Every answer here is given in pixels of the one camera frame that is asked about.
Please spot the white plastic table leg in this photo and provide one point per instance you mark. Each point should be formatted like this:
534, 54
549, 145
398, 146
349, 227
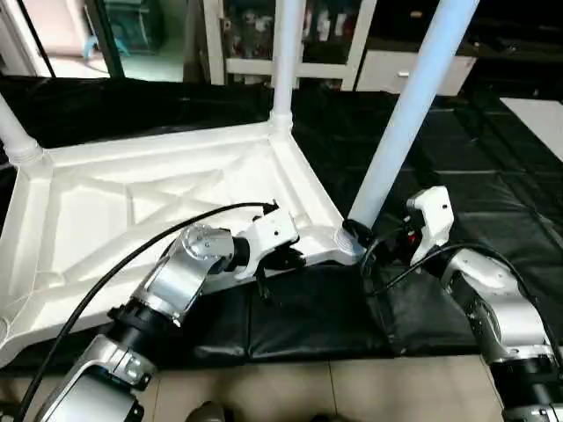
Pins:
18, 132
285, 61
409, 114

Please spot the white plastic table top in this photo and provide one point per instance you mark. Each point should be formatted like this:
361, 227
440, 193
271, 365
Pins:
132, 202

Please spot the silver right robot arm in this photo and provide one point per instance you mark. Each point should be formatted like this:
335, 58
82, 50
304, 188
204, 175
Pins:
501, 316

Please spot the black table mat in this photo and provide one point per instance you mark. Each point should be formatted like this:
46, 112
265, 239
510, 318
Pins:
457, 193

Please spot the white drawer unit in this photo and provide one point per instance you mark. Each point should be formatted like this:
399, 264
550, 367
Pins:
413, 72

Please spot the white glass door cabinet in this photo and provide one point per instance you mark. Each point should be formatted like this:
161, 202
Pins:
299, 40

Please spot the teal plastic stool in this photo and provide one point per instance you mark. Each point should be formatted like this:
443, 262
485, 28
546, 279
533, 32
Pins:
132, 22

